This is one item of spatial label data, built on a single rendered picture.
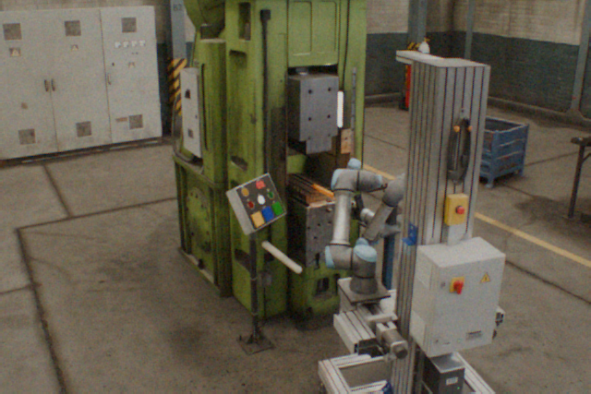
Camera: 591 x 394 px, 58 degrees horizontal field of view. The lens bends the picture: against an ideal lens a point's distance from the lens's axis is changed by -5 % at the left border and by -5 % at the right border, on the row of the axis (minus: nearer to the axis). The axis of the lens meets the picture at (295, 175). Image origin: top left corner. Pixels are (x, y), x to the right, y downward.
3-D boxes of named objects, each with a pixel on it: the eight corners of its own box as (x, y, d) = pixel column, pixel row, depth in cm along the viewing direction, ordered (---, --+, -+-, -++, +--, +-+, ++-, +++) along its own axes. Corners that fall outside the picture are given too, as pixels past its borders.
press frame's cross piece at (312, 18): (339, 64, 378) (340, -7, 362) (287, 68, 357) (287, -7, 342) (304, 57, 413) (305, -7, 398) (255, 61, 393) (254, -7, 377)
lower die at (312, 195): (330, 198, 388) (330, 187, 386) (306, 204, 378) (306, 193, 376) (297, 181, 422) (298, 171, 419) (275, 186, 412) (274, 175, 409)
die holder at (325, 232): (349, 254, 405) (352, 197, 391) (306, 268, 386) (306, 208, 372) (307, 227, 450) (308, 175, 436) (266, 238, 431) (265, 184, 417)
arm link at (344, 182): (352, 269, 281) (360, 167, 295) (322, 268, 283) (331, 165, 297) (353, 272, 292) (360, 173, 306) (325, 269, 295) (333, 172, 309)
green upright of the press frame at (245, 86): (288, 312, 416) (287, -7, 342) (258, 322, 404) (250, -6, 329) (260, 286, 452) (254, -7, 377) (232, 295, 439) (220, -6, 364)
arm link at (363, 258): (375, 278, 283) (377, 254, 278) (349, 275, 285) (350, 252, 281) (376, 267, 294) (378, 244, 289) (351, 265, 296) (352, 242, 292)
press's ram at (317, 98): (347, 134, 381) (349, 76, 368) (299, 141, 361) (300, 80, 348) (313, 121, 414) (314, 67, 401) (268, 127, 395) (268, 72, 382)
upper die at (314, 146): (331, 149, 377) (331, 136, 374) (306, 154, 367) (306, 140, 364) (298, 136, 411) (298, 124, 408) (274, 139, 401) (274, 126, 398)
